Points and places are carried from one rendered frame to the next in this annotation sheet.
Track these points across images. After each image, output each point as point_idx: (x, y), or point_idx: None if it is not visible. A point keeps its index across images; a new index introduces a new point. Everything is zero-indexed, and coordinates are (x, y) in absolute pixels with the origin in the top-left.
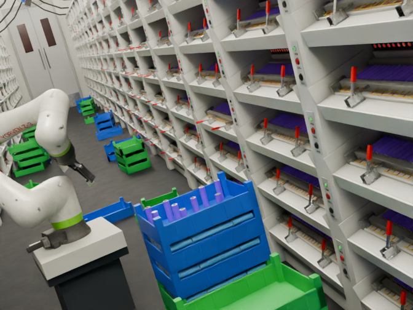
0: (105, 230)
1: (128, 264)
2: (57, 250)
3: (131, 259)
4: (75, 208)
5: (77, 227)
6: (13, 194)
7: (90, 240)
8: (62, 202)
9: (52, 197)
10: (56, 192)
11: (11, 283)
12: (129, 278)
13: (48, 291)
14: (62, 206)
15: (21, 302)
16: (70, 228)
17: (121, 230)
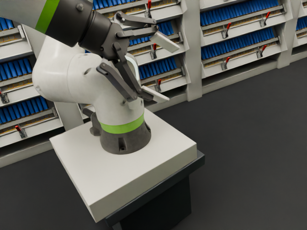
0: (113, 175)
1: (261, 201)
2: (86, 137)
3: (278, 200)
4: (106, 116)
5: (107, 136)
6: (41, 49)
7: (87, 166)
8: (83, 97)
9: (64, 84)
10: (75, 81)
11: (228, 102)
12: (219, 218)
13: (203, 139)
14: (88, 102)
15: (188, 126)
16: (102, 130)
17: (88, 204)
